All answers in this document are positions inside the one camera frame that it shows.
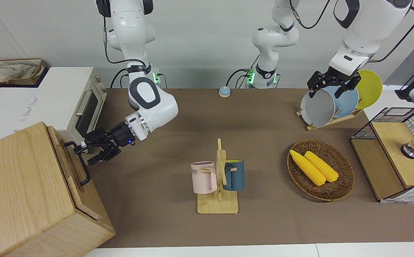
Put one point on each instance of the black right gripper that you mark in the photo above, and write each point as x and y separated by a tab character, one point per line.
110	139

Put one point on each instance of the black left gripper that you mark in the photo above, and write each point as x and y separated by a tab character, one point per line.
331	77

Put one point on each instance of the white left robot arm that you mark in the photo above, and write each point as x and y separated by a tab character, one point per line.
363	28

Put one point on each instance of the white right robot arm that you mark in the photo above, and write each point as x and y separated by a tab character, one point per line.
146	103

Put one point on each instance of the grey plate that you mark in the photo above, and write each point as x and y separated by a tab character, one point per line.
317	109

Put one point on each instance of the light blue plate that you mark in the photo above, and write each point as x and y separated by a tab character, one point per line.
346	103

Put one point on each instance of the wooden dish rack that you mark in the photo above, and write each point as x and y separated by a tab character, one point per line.
326	122

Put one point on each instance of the yellow plate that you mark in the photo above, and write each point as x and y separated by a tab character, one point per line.
371	89

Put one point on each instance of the white toaster oven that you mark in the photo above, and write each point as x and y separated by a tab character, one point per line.
60	96

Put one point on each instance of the light wooden cabinet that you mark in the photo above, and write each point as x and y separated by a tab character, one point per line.
21	185

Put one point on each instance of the yellow corn cob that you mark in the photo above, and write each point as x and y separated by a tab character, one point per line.
308	169
322	167

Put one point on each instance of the brown wicker basket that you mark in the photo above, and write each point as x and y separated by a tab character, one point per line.
338	185

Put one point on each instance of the brown woven storage basket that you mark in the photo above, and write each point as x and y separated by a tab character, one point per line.
18	83

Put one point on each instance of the small blue desk bell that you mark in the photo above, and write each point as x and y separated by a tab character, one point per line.
224	92

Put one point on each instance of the metal cup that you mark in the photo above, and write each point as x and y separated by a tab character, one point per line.
410	150

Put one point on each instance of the beige cloth bag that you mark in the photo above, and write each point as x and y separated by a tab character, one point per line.
10	71

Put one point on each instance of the pink mug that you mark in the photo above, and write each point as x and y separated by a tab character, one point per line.
203	178

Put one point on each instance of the dark blue mug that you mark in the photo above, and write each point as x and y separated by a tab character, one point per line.
236	176

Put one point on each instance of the wooden mug tree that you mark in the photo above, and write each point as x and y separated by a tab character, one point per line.
218	205

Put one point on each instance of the brown table mat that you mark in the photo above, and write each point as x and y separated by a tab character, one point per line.
264	221

